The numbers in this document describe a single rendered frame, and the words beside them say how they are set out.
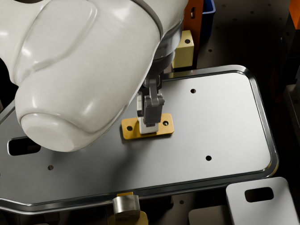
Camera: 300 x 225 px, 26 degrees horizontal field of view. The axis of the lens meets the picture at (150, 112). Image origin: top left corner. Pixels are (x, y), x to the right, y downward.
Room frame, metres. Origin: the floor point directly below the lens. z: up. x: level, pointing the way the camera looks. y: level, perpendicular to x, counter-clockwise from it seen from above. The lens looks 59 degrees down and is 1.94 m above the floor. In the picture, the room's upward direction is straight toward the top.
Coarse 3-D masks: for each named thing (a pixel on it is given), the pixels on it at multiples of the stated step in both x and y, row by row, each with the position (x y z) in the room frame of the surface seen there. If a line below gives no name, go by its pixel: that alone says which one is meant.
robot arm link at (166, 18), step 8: (136, 0) 0.45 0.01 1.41; (144, 0) 0.45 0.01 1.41; (152, 0) 0.45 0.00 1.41; (160, 0) 0.46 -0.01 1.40; (168, 0) 0.46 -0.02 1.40; (176, 0) 0.47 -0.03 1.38; (184, 0) 0.49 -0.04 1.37; (144, 8) 0.44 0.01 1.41; (152, 8) 0.45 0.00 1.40; (160, 8) 0.45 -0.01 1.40; (168, 8) 0.46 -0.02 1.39; (176, 8) 0.47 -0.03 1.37; (184, 8) 0.50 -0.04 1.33; (152, 16) 0.44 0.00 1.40; (160, 16) 0.45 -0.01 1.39; (168, 16) 0.46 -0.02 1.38; (176, 16) 0.47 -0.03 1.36; (160, 24) 0.44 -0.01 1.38; (168, 24) 0.45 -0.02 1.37; (176, 24) 0.50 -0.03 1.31; (160, 32) 0.44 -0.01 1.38; (160, 40) 0.44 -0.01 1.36
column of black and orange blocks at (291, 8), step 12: (288, 24) 0.74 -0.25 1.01; (288, 36) 0.73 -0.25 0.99; (288, 48) 0.72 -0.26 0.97; (276, 60) 0.74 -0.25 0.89; (288, 60) 0.71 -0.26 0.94; (276, 72) 0.73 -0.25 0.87; (288, 72) 0.71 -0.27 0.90; (276, 84) 0.72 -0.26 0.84; (288, 84) 0.71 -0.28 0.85; (264, 96) 0.75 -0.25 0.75; (276, 96) 0.71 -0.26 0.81; (276, 108) 0.71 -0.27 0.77; (276, 120) 0.71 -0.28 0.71
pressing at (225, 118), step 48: (192, 96) 0.59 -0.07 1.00; (240, 96) 0.59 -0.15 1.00; (0, 144) 0.50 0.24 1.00; (96, 144) 0.50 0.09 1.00; (144, 144) 0.50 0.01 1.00; (192, 144) 0.50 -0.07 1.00; (240, 144) 0.50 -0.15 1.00; (0, 192) 0.41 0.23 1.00; (48, 192) 0.41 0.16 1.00; (96, 192) 0.41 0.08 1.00; (144, 192) 0.41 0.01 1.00
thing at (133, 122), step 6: (162, 114) 0.55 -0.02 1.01; (168, 114) 0.55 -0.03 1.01; (126, 120) 0.54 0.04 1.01; (132, 120) 0.54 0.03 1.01; (162, 120) 0.54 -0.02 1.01; (168, 120) 0.54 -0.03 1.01; (126, 126) 0.53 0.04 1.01; (132, 126) 0.53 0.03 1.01; (138, 126) 0.53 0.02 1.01; (162, 126) 0.53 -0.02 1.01; (168, 126) 0.53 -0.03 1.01; (126, 132) 0.52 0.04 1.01; (132, 132) 0.52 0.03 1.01; (138, 132) 0.52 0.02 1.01; (156, 132) 0.52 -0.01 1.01; (162, 132) 0.52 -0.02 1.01; (168, 132) 0.52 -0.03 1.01; (126, 138) 0.51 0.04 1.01; (132, 138) 0.51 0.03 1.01
